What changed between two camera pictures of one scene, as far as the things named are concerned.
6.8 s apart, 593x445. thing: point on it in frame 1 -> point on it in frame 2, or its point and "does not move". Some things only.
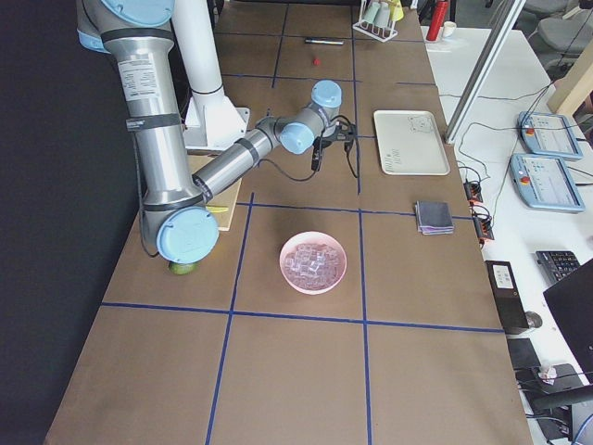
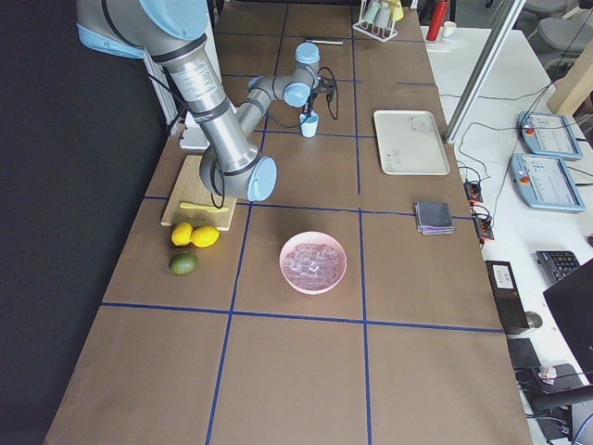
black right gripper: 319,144 -> 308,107
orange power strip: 484,224 does not move
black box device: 507,297 does not move
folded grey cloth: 434,218 does not move
